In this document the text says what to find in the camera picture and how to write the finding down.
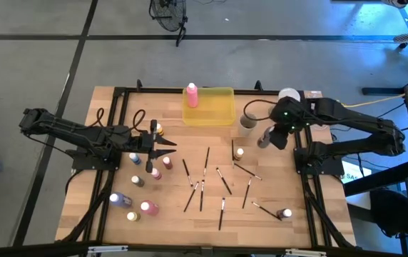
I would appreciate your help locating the beige paper cup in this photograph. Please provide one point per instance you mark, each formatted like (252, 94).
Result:
(247, 128)

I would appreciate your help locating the white dome metal lamp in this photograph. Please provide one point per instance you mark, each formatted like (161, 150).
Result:
(289, 93)

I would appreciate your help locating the black office chair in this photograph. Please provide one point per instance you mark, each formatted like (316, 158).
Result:
(389, 210)

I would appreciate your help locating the translucent yellow plastic tray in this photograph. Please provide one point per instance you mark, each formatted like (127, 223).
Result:
(214, 110)

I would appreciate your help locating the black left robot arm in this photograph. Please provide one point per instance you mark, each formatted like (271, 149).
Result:
(82, 134)

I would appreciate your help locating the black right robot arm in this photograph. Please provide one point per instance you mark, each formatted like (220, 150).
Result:
(368, 119)

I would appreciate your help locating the black floor fan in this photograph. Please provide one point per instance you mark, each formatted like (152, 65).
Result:
(168, 16)

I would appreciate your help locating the small pink paint bottle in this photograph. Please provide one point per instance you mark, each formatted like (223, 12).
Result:
(155, 173)

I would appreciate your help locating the large red paint bottle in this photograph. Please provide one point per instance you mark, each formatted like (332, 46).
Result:
(150, 208)

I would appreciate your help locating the small green paint bottle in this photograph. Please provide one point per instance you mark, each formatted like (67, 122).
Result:
(137, 180)

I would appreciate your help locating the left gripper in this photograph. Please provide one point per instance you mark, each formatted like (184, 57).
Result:
(141, 144)

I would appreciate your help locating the small ochre paint bottle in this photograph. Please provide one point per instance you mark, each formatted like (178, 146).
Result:
(132, 216)

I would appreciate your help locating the black aluminium table frame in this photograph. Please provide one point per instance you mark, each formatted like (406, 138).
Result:
(147, 90)

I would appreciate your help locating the small brown paint bottle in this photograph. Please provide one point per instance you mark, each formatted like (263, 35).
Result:
(284, 213)

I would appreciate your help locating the white green floor label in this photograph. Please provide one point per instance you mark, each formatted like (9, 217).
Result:
(354, 175)

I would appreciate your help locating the small blue paint bottle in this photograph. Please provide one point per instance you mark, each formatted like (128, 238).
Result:
(134, 157)

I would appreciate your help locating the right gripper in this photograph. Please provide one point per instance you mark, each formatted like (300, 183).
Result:
(279, 137)

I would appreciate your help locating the black frame clamp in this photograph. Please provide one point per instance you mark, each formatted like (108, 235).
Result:
(138, 84)
(258, 85)

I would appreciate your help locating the silver aluminium bracket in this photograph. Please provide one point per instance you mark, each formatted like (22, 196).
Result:
(305, 252)
(107, 249)

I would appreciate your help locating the large pink paint bottle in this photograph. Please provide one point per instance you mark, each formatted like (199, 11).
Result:
(192, 98)

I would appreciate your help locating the small orange paint bottle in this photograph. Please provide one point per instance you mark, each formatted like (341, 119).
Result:
(238, 154)

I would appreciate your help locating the large blue paint bottle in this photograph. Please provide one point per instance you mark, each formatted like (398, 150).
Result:
(122, 200)

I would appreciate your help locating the small yellow paint bottle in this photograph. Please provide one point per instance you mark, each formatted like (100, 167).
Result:
(159, 128)

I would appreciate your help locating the large grey paint bottle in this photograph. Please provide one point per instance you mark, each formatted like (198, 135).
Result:
(262, 141)

